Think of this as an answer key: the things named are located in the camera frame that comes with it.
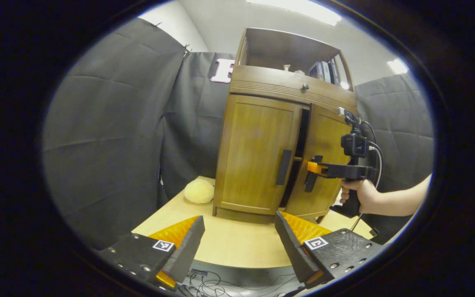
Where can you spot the thin blue book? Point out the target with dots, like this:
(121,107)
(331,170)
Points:
(316,70)

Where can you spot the wooden cabinet door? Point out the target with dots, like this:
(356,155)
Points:
(250,152)
(324,136)

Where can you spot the pale yellow plush ball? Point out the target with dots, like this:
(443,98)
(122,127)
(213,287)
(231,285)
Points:
(199,191)

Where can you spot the large ceiling light panel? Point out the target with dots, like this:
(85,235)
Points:
(299,9)

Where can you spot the grey book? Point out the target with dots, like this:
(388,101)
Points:
(326,71)

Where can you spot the small ceiling lamp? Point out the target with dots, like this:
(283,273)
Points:
(398,66)

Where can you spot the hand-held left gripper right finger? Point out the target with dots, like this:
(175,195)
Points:
(293,247)

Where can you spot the black backdrop cloth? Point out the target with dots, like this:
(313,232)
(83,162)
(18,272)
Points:
(109,123)

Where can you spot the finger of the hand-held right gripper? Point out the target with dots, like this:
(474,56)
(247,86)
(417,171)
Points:
(332,170)

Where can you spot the wooden double-door shoe cabinet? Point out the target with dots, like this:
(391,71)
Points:
(270,80)

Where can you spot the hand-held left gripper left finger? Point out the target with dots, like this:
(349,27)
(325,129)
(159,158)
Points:
(188,247)

